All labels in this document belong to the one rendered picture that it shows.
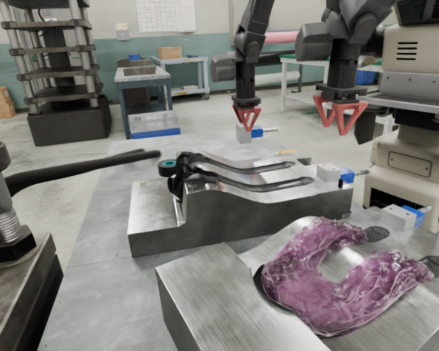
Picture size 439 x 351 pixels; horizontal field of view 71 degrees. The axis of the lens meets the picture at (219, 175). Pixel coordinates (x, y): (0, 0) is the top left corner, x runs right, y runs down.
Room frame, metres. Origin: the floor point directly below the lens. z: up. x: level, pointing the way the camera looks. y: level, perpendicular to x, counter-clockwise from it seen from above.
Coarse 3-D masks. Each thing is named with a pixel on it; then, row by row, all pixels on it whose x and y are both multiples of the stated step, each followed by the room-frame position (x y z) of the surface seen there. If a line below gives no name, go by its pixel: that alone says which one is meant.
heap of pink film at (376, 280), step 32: (320, 224) 0.43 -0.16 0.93; (352, 224) 0.45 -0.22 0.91; (288, 256) 0.39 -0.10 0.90; (320, 256) 0.38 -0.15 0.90; (384, 256) 0.35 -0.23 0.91; (288, 288) 0.32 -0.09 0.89; (320, 288) 0.31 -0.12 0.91; (352, 288) 0.31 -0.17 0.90; (384, 288) 0.30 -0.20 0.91; (320, 320) 0.28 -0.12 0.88; (352, 320) 0.27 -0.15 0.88
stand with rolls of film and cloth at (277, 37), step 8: (280, 32) 6.62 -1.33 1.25; (288, 32) 6.69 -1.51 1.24; (296, 32) 6.76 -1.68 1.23; (272, 40) 6.47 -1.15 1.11; (280, 40) 6.56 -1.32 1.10; (288, 40) 6.66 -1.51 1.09; (264, 56) 6.35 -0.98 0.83; (272, 56) 6.43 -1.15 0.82; (256, 64) 6.29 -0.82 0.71; (264, 64) 6.38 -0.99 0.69; (272, 64) 6.49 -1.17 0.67; (280, 64) 6.63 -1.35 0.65; (280, 72) 6.66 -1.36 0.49; (288, 72) 6.71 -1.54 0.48; (296, 72) 6.77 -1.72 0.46; (256, 80) 6.31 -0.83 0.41; (264, 80) 6.39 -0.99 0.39; (272, 80) 6.49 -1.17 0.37; (280, 80) 6.58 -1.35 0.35; (288, 80) 6.72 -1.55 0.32
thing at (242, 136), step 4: (236, 124) 0.95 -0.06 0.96; (240, 124) 0.95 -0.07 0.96; (248, 124) 0.94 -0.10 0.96; (236, 128) 0.96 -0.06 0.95; (240, 128) 0.92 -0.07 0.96; (244, 128) 0.92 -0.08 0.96; (252, 128) 0.94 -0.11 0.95; (256, 128) 0.94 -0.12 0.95; (260, 128) 0.93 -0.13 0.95; (268, 128) 0.96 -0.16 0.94; (272, 128) 0.96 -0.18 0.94; (276, 128) 0.96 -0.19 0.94; (236, 132) 0.96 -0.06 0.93; (240, 132) 0.92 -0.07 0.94; (244, 132) 0.92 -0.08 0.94; (248, 132) 0.92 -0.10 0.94; (252, 132) 0.93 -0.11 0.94; (256, 132) 0.93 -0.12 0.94; (260, 132) 0.93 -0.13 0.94; (236, 136) 0.96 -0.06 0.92; (240, 136) 0.92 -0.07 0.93; (244, 136) 0.92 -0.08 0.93; (248, 136) 0.92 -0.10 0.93; (252, 136) 0.93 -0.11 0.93; (256, 136) 0.93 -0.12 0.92; (260, 136) 0.93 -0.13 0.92; (240, 140) 0.92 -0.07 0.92; (244, 140) 0.92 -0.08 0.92; (248, 140) 0.92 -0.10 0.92
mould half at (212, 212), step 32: (224, 160) 0.80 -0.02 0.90; (256, 160) 0.83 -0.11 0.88; (288, 160) 0.80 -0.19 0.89; (160, 192) 0.70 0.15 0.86; (192, 192) 0.55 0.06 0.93; (224, 192) 0.56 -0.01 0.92; (256, 192) 0.63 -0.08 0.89; (288, 192) 0.62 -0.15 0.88; (320, 192) 0.60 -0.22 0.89; (352, 192) 0.62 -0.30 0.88; (128, 224) 0.56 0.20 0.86; (160, 224) 0.55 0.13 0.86; (192, 224) 0.55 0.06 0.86; (224, 224) 0.56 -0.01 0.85; (256, 224) 0.58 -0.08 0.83; (288, 224) 0.59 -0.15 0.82
